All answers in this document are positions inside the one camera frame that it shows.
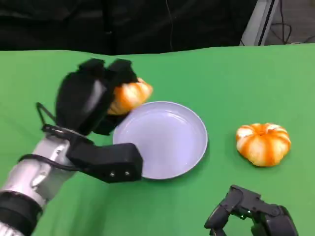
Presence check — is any green table cloth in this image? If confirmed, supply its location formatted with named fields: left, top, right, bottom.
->
left=0, top=42, right=315, bottom=236

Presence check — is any black floor cable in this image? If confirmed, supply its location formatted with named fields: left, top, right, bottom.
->
left=270, top=0, right=292, bottom=45

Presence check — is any black backdrop curtain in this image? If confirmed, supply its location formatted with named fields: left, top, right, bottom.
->
left=0, top=0, right=259, bottom=56

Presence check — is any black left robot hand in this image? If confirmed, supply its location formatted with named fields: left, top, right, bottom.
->
left=54, top=58, right=146, bottom=136

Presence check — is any silver metal frame post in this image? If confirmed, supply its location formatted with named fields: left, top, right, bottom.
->
left=240, top=0, right=280, bottom=47

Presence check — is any lilac plate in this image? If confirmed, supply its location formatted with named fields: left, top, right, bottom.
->
left=113, top=101, right=209, bottom=181

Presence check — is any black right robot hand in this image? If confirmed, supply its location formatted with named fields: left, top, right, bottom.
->
left=204, top=184, right=300, bottom=236

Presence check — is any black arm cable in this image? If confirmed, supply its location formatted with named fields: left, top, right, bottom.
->
left=17, top=153, right=77, bottom=172

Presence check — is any orange white toy bread roll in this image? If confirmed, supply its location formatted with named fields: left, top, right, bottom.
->
left=236, top=123, right=292, bottom=168
left=107, top=77, right=154, bottom=116

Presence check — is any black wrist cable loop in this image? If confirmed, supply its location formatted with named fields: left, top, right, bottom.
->
left=36, top=102, right=59, bottom=132

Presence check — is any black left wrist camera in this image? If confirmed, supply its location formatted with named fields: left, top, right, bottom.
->
left=66, top=137, right=144, bottom=184

